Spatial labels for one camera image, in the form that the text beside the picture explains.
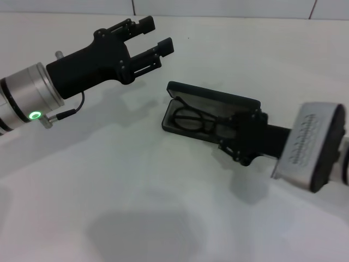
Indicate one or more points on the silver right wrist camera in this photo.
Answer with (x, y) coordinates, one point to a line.
(305, 136)

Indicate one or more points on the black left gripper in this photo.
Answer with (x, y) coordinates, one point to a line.
(90, 68)

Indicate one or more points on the black glasses case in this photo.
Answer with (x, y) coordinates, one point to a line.
(212, 92)

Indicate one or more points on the black glasses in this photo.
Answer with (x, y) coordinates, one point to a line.
(210, 127)

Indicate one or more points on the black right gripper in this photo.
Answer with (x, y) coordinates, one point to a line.
(253, 139)

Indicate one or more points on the left gripper silver connector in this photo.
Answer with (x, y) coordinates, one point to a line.
(59, 55)

